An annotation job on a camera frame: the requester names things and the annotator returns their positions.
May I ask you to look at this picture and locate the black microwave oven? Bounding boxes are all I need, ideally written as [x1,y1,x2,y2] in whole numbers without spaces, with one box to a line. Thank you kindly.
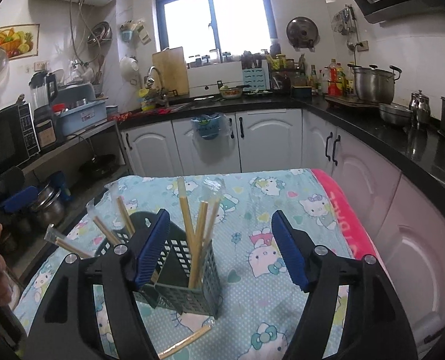
[0,103,40,174]

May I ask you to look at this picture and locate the red oil bottle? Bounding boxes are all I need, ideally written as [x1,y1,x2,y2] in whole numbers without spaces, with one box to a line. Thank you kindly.
[328,58,342,96]

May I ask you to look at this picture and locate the fruit picture on wall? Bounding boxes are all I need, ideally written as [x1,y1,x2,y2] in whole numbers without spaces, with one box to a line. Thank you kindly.
[0,24,40,59]

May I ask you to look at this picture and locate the blender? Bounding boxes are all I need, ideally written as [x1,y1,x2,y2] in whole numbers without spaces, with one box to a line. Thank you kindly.
[29,70,58,151]

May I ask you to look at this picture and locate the blue dish rack tub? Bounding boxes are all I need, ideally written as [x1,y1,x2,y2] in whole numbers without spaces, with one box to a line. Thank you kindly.
[58,100,107,137]

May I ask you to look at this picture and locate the steel pots on shelf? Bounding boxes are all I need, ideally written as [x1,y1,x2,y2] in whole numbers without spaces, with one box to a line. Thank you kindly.
[30,183,65,229]

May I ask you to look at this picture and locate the Hello Kitty blue tablecloth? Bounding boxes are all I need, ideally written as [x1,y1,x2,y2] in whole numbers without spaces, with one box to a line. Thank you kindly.
[11,168,358,360]

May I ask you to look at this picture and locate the wooden cutting board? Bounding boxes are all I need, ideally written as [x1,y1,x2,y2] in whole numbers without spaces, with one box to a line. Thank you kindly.
[152,46,189,96]

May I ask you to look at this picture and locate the hanging pot lid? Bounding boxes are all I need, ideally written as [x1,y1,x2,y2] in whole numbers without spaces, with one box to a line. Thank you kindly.
[286,16,319,49]

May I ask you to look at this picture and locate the blue knife block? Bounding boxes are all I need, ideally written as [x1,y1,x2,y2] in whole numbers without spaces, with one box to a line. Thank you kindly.
[242,67,270,91]

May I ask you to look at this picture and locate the green plastic utensil holder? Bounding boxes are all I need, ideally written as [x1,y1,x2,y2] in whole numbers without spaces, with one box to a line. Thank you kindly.
[87,220,222,319]

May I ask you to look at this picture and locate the blue hanging trash basket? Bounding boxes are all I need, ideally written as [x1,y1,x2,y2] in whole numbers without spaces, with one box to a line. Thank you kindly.
[191,113,227,141]

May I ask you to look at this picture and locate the window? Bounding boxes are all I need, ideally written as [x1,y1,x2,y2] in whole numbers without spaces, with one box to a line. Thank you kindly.
[155,0,278,63]

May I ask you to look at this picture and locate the steel bowl on counter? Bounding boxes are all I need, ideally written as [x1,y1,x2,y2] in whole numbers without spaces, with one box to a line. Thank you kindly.
[379,103,412,125]

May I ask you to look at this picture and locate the large steel stock pot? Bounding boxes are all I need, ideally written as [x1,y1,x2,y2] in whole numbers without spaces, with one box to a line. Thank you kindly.
[348,63,402,104]

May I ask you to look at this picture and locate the steel kettle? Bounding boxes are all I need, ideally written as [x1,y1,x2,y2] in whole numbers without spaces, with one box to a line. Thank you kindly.
[410,90,431,128]

